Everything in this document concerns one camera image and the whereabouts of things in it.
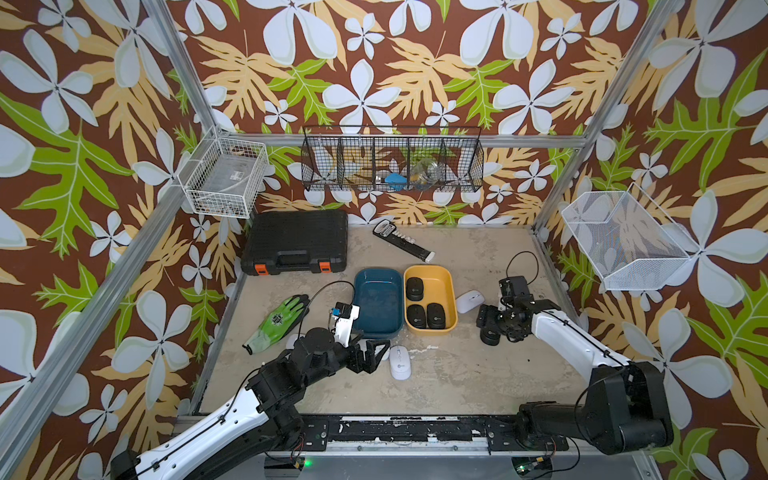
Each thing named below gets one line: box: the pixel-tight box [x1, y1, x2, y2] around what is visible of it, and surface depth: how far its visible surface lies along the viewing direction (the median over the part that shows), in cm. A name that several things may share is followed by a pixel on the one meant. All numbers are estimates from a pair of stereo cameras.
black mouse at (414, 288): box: [406, 276, 424, 301], surface depth 102 cm
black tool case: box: [240, 209, 348, 275], surface depth 109 cm
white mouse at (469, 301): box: [456, 289, 485, 314], surface depth 100 cm
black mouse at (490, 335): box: [480, 327, 501, 346], surface depth 91 cm
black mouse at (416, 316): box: [407, 304, 426, 329], surface depth 96 cm
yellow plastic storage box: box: [403, 264, 459, 333], surface depth 100 cm
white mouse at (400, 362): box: [389, 345, 411, 381], surface depth 86 cm
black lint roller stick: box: [372, 219, 436, 263], surface depth 117 cm
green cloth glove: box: [242, 294, 311, 355], surface depth 95 cm
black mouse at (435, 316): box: [426, 302, 446, 329], surface depth 95 cm
